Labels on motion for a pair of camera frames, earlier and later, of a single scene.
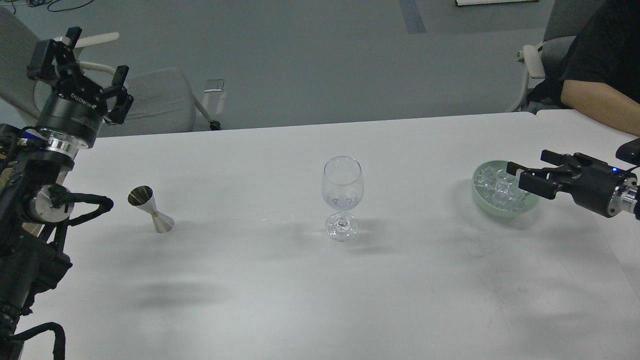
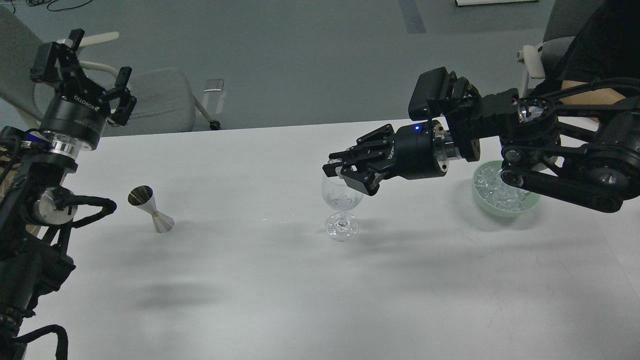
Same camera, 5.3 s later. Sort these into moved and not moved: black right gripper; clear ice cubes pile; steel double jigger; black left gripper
Moved: black right gripper
Not moved: steel double jigger; black left gripper; clear ice cubes pile
